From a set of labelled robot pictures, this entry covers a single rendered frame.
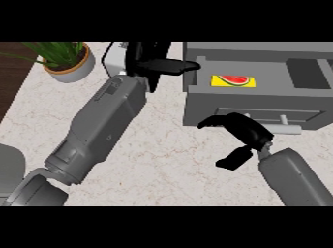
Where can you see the grey open drawer box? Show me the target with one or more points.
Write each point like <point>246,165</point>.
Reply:
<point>268,69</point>

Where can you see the yellow watermelon print box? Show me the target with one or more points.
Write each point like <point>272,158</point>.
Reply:
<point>232,81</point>

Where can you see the grey drawer front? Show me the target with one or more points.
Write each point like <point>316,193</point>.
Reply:
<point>206,106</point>

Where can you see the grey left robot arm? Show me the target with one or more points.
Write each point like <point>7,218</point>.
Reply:
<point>101,126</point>

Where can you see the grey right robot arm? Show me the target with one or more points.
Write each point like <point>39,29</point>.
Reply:
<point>296,180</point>

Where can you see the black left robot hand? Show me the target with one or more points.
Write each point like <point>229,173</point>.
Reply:
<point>147,66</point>

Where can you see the green plant in grey pot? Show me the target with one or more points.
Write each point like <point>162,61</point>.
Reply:
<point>70,66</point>

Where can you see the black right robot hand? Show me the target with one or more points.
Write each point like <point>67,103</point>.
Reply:
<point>252,132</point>

